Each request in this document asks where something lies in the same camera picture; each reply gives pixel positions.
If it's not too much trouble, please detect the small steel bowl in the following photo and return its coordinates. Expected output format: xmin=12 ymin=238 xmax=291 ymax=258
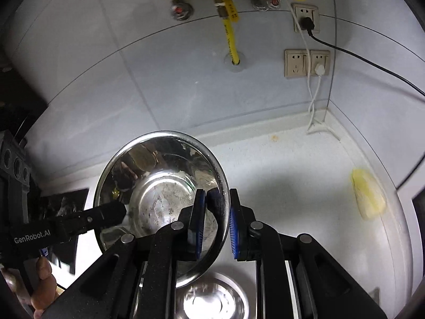
xmin=93 ymin=130 xmax=230 ymax=289

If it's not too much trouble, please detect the long yellow gas hose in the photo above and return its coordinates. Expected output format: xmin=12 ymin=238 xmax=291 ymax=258
xmin=209 ymin=0 xmax=244 ymax=67

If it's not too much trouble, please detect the beige wall outlet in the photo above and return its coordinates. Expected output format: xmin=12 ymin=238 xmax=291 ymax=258
xmin=284 ymin=49 xmax=311 ymax=79

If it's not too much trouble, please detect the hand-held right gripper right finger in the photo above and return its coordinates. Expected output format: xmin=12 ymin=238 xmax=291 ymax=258
xmin=229 ymin=189 xmax=387 ymax=319

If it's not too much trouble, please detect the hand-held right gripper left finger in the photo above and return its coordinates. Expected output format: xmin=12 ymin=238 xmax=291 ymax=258
xmin=40 ymin=189 xmax=206 ymax=319

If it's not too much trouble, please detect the black gas stove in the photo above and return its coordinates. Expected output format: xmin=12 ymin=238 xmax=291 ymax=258
xmin=38 ymin=188 xmax=90 ymax=273

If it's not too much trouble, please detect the black power cable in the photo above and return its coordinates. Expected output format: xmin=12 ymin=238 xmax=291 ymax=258
xmin=297 ymin=16 xmax=425 ymax=190

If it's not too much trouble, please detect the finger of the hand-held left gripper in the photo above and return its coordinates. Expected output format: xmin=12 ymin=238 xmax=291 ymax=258
xmin=75 ymin=201 xmax=128 ymax=238

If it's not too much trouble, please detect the large steel bowl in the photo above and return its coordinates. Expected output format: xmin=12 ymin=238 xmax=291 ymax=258
xmin=175 ymin=271 xmax=250 ymax=319

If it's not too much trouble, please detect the wall outlet with white plug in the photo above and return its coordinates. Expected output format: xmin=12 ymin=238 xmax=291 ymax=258
xmin=309 ymin=50 xmax=331 ymax=76

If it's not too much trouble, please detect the person's left hand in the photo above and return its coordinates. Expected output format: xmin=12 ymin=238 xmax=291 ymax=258
xmin=31 ymin=257 xmax=61 ymax=319

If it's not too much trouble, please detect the white power cable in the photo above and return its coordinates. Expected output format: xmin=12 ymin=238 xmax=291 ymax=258
xmin=305 ymin=31 xmax=341 ymax=140

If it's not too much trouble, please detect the wall outlet with black plug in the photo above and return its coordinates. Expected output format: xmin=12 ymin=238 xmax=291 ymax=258
xmin=291 ymin=3 xmax=321 ymax=34

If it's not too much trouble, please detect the metal pipe valve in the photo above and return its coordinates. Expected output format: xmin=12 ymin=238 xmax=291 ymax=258
xmin=169 ymin=0 xmax=193 ymax=21
xmin=250 ymin=0 xmax=282 ymax=11

